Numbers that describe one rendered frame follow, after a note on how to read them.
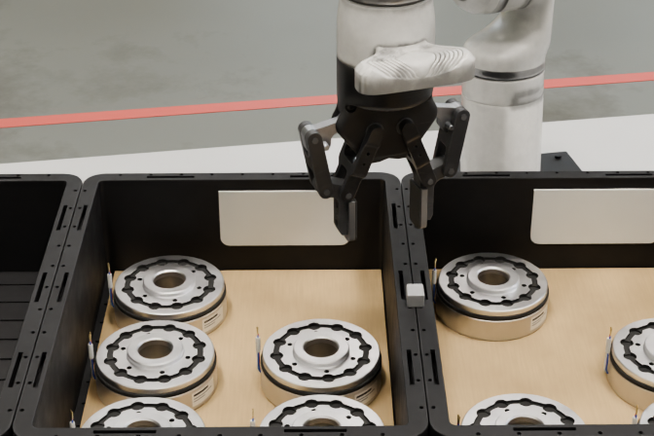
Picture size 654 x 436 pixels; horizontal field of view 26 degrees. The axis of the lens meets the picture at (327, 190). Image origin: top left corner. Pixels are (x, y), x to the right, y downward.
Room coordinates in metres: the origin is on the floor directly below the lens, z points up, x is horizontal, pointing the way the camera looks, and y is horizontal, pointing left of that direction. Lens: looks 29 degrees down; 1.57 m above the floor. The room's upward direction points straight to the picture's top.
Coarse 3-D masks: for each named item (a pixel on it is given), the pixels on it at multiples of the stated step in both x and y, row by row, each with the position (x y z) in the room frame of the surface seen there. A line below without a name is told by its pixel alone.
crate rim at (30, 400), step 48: (96, 192) 1.16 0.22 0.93; (48, 336) 0.92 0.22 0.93; (48, 432) 0.80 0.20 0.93; (96, 432) 0.80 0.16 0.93; (144, 432) 0.80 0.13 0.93; (192, 432) 0.80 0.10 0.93; (240, 432) 0.80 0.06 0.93; (288, 432) 0.80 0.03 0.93; (336, 432) 0.80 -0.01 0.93; (384, 432) 0.80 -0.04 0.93
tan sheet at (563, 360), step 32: (576, 288) 1.14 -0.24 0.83; (608, 288) 1.14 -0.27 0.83; (640, 288) 1.14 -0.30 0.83; (576, 320) 1.09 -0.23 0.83; (608, 320) 1.09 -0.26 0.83; (448, 352) 1.04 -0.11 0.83; (480, 352) 1.04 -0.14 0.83; (512, 352) 1.04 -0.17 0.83; (544, 352) 1.04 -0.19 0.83; (576, 352) 1.04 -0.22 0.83; (448, 384) 0.99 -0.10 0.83; (480, 384) 0.99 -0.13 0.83; (512, 384) 0.99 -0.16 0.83; (544, 384) 0.99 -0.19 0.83; (576, 384) 0.99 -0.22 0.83; (608, 384) 0.99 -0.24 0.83; (608, 416) 0.95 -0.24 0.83
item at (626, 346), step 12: (636, 324) 1.03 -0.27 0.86; (648, 324) 1.04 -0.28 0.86; (624, 336) 1.02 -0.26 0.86; (636, 336) 1.02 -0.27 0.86; (612, 348) 1.00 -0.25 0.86; (624, 348) 1.00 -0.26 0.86; (636, 348) 1.00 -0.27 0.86; (624, 360) 0.98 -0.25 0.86; (636, 360) 0.98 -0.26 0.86; (648, 360) 0.98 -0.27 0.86; (636, 372) 0.96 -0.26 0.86; (648, 372) 0.97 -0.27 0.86; (648, 384) 0.95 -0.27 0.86
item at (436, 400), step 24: (408, 192) 1.15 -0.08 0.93; (408, 216) 1.11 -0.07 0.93; (408, 240) 1.07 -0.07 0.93; (432, 312) 0.95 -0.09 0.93; (432, 336) 0.92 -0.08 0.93; (432, 360) 0.91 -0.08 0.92; (432, 384) 0.86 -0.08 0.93; (432, 408) 0.83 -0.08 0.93; (432, 432) 0.80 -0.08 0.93; (456, 432) 0.80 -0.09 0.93; (480, 432) 0.80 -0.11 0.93; (504, 432) 0.80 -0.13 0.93; (528, 432) 0.80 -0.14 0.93; (552, 432) 0.80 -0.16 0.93; (576, 432) 0.80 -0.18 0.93; (600, 432) 0.80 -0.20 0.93; (624, 432) 0.80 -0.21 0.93; (648, 432) 0.80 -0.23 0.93
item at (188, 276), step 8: (152, 272) 1.11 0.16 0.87; (160, 272) 1.11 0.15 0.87; (168, 272) 1.12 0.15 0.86; (176, 272) 1.11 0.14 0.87; (184, 272) 1.11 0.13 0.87; (192, 272) 1.11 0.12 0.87; (144, 280) 1.10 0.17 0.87; (152, 280) 1.10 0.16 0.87; (184, 280) 1.11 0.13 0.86; (192, 280) 1.10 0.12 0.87; (144, 288) 1.09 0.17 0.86; (152, 288) 1.08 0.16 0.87; (160, 288) 1.08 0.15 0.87; (168, 288) 1.08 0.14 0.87; (176, 288) 1.08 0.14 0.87; (184, 288) 1.08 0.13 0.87; (192, 288) 1.09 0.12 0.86; (160, 296) 1.08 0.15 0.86; (168, 296) 1.08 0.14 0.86; (176, 296) 1.08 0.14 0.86
